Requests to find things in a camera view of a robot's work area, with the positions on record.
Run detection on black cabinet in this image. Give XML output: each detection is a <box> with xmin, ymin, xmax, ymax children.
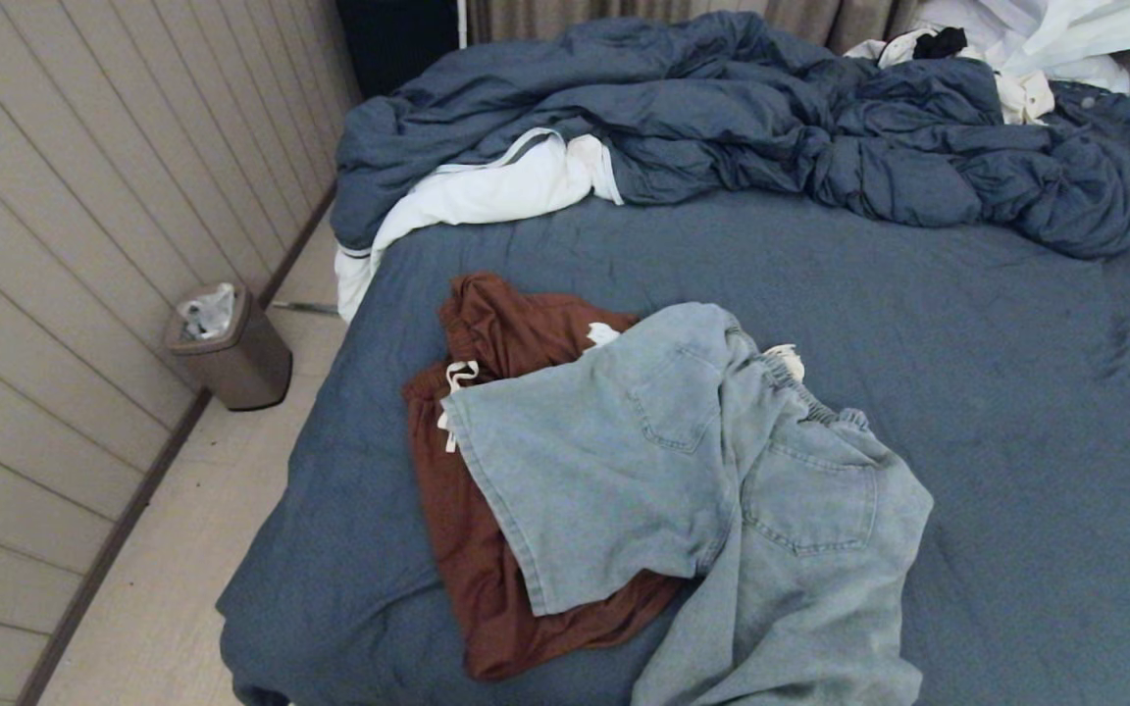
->
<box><xmin>334</xmin><ymin>0</ymin><xmax>463</xmax><ymax>99</ymax></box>

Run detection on small black garment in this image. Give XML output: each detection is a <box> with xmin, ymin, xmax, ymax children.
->
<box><xmin>913</xmin><ymin>26</ymin><xmax>968</xmax><ymax>60</ymax></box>

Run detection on rust brown shorts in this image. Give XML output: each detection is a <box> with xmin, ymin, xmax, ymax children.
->
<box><xmin>400</xmin><ymin>272</ymin><xmax>689</xmax><ymax>684</ymax></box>

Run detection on dark blue crumpled duvet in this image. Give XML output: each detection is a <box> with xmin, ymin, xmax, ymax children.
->
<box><xmin>330</xmin><ymin>10</ymin><xmax>1130</xmax><ymax>261</ymax></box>

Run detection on white plastic bin bag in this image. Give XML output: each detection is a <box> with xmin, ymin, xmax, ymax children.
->
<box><xmin>178</xmin><ymin>283</ymin><xmax>235</xmax><ymax>341</ymax></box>

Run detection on light blue denim jeans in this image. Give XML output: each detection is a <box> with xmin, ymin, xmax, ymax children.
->
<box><xmin>439</xmin><ymin>301</ymin><xmax>936</xmax><ymax>706</ymax></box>

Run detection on brown trash bin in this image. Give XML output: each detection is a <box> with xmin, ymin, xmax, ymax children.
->
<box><xmin>163</xmin><ymin>284</ymin><xmax>293</xmax><ymax>411</ymax></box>

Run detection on white shirt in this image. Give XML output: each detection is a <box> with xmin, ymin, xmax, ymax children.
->
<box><xmin>913</xmin><ymin>0</ymin><xmax>1130</xmax><ymax>94</ymax></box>

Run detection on blue bed sheet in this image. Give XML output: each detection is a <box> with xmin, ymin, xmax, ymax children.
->
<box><xmin>215</xmin><ymin>186</ymin><xmax>1130</xmax><ymax>706</ymax></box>

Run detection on cream jacket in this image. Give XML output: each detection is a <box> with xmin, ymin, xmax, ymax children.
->
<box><xmin>845</xmin><ymin>29</ymin><xmax>1056</xmax><ymax>126</ymax></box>

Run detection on beige curtain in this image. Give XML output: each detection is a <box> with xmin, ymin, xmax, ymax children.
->
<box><xmin>467</xmin><ymin>0</ymin><xmax>929</xmax><ymax>55</ymax></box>

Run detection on dark denim garment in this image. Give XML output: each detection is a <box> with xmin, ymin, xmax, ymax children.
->
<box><xmin>1051</xmin><ymin>80</ymin><xmax>1130</xmax><ymax>212</ymax></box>

